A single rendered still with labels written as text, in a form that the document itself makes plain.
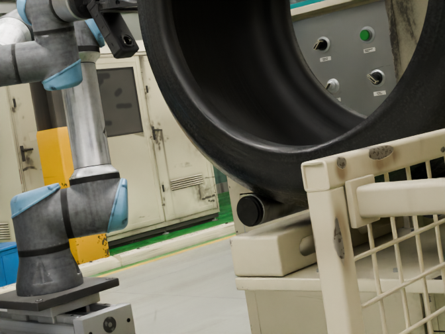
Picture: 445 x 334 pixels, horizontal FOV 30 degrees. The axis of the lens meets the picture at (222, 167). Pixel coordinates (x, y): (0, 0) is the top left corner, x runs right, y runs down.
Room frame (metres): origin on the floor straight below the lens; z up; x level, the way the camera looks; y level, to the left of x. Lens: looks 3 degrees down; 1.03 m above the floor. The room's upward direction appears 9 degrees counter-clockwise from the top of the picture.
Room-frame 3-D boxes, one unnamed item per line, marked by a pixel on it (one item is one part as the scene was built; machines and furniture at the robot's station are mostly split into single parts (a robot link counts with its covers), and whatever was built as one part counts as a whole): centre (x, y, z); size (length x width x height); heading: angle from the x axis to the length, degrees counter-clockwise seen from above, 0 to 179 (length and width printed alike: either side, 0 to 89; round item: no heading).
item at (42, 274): (1.88, 0.43, 0.77); 0.15 x 0.15 x 0.10
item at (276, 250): (1.30, -0.14, 0.84); 0.36 x 0.09 x 0.06; 139
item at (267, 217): (1.30, -0.14, 0.90); 0.35 x 0.05 x 0.05; 139
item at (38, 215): (1.88, 0.42, 0.88); 0.13 x 0.12 x 0.14; 95
